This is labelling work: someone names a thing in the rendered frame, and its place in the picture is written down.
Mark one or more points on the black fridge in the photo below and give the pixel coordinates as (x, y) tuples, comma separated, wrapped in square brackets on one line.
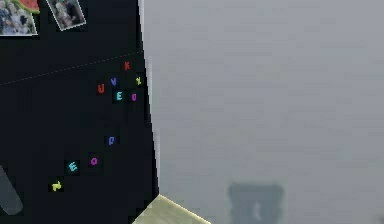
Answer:
[(66, 116)]

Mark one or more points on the white framed photo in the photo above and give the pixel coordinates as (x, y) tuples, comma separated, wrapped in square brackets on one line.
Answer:
[(66, 12), (15, 18)]

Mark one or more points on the red watermelon magnet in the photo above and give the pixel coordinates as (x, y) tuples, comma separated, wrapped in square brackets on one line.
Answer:
[(30, 4)]

